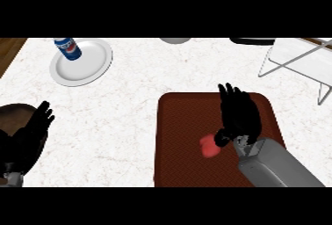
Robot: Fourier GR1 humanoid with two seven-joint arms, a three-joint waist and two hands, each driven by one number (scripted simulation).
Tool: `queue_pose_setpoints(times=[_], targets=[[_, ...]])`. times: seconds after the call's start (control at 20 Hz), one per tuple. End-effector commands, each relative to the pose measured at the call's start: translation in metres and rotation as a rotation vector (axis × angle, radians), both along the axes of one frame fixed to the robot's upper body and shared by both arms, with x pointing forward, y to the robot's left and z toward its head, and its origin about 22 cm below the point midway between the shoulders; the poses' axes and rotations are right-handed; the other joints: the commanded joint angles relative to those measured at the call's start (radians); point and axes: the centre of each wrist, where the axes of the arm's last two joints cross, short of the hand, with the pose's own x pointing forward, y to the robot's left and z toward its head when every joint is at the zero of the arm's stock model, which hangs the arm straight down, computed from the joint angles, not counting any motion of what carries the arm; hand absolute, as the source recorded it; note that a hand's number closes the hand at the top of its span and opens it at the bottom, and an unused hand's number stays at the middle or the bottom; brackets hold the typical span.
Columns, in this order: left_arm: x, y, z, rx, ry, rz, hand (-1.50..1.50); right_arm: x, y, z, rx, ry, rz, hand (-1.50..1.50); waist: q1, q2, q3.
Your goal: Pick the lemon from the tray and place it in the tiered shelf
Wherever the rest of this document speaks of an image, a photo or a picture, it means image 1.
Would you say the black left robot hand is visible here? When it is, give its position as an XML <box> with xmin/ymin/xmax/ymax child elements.
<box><xmin>0</xmin><ymin>100</ymin><xmax>57</xmax><ymax>178</ymax></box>

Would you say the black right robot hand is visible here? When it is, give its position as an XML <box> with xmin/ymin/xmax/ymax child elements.
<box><xmin>213</xmin><ymin>83</ymin><xmax>263</xmax><ymax>149</ymax></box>

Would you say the dark red tray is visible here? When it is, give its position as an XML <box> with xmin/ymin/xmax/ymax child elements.
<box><xmin>154</xmin><ymin>91</ymin><xmax>288</xmax><ymax>188</ymax></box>

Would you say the brown round object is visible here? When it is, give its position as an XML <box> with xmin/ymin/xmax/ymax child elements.
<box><xmin>0</xmin><ymin>103</ymin><xmax>39</xmax><ymax>139</ymax></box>

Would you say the red fruit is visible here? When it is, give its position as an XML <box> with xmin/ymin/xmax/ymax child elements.
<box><xmin>198</xmin><ymin>134</ymin><xmax>223</xmax><ymax>159</ymax></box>

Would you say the black flat object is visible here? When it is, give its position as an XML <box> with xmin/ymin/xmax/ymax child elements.
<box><xmin>229</xmin><ymin>37</ymin><xmax>276</xmax><ymax>47</ymax></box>

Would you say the white round plate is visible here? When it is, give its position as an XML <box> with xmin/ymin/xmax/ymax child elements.
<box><xmin>49</xmin><ymin>38</ymin><xmax>114</xmax><ymax>88</ymax></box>

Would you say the grey round object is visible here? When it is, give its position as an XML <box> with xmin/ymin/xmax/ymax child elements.
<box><xmin>158</xmin><ymin>37</ymin><xmax>192</xmax><ymax>45</ymax></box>

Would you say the blue soda can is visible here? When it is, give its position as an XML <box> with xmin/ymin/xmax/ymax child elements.
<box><xmin>54</xmin><ymin>37</ymin><xmax>83</xmax><ymax>62</ymax></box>

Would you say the white wire tiered shelf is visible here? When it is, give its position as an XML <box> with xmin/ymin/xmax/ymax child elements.
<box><xmin>257</xmin><ymin>37</ymin><xmax>332</xmax><ymax>106</ymax></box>

